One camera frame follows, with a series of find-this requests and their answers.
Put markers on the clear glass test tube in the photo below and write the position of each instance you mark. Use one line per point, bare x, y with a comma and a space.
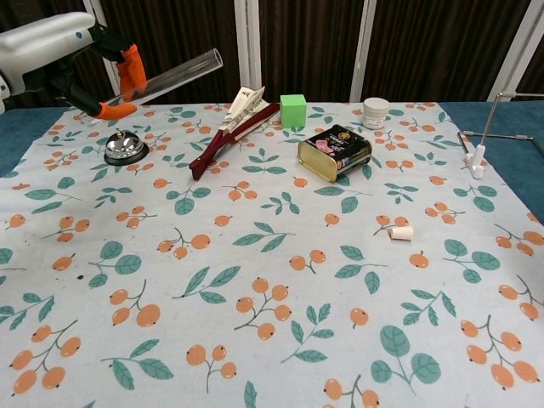
183, 72

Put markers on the small white stopper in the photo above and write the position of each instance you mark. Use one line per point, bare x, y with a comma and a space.
403, 234

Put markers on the white plastic clip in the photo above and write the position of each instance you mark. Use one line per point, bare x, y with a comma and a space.
477, 166

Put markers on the small white jar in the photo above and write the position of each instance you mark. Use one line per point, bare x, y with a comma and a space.
375, 112

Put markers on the dark pleated curtain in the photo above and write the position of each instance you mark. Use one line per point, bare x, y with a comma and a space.
323, 42

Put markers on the floral orange berry tablecloth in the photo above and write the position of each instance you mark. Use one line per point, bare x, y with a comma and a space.
272, 255

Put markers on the white metal frame post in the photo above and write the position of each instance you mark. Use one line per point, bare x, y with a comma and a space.
111, 81
241, 42
254, 42
522, 42
362, 51

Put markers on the black gold tin can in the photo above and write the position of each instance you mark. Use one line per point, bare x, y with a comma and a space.
336, 149

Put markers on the dark red folding fan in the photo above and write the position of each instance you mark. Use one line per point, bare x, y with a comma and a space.
212, 153

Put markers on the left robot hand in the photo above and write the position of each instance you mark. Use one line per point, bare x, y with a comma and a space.
38, 38

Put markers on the silver call bell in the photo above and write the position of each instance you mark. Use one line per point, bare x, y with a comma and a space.
123, 148

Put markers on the green cube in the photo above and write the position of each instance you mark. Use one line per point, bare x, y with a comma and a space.
293, 111

